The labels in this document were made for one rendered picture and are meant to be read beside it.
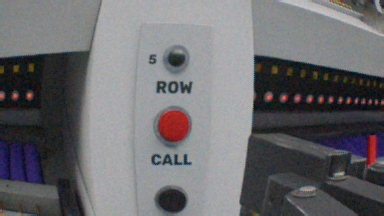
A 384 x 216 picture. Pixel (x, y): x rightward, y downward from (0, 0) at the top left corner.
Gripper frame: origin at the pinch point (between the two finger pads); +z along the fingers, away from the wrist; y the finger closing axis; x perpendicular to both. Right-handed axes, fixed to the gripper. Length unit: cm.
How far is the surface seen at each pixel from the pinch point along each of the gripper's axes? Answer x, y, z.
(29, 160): -4.7, -10.3, 23.9
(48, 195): -6.2, -8.7, 18.5
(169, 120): 1.0, -1.0, 11.4
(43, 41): 5.4, -9.1, 13.2
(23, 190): -6.1, -11.3, 18.7
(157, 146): -0.4, -1.4, 11.8
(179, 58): 4.0, -0.6, 11.4
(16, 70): 3.4, -12.1, 27.3
